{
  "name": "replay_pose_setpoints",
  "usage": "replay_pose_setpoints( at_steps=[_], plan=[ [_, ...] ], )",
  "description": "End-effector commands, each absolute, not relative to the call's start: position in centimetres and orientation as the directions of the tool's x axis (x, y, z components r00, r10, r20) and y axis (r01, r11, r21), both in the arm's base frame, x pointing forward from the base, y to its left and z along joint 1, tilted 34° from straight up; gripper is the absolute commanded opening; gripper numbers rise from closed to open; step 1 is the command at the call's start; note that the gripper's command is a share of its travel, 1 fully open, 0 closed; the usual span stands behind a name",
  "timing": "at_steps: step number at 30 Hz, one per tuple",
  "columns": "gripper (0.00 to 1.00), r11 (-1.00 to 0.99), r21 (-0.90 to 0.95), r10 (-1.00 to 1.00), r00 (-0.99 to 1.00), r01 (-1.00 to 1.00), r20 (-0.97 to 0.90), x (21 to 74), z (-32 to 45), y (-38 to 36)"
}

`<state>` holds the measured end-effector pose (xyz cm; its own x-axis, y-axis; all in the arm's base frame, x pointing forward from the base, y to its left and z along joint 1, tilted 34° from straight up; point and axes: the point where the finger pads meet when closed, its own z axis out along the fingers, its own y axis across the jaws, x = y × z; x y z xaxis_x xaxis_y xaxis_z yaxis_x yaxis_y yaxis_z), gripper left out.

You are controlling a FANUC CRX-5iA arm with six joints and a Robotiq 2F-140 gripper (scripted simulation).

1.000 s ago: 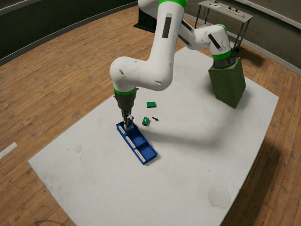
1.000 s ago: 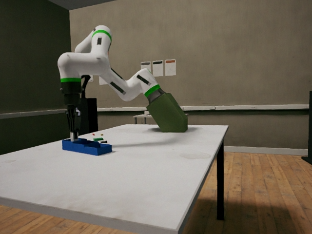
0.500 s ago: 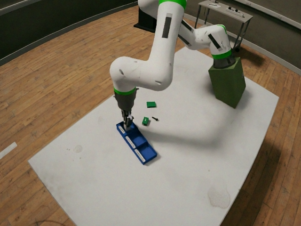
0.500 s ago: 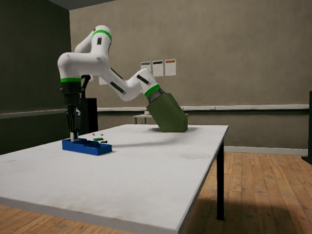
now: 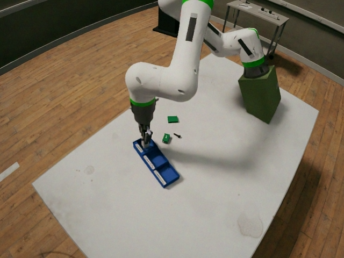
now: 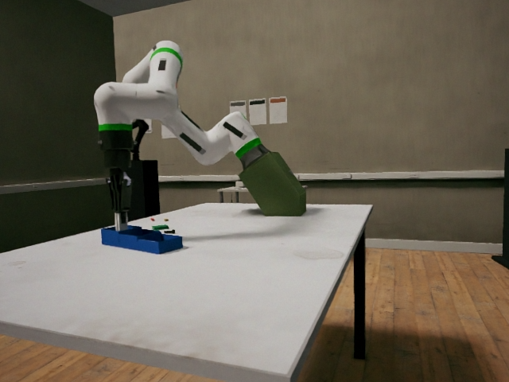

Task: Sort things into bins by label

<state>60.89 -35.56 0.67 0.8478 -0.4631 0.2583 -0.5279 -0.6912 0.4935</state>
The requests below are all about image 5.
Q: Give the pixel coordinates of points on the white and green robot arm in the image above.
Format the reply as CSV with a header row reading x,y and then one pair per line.
x,y
179,81

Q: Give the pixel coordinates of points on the blue three-compartment tray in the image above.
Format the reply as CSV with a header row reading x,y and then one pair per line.
x,y
157,163

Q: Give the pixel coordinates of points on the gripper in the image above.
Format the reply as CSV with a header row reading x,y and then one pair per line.
x,y
144,126

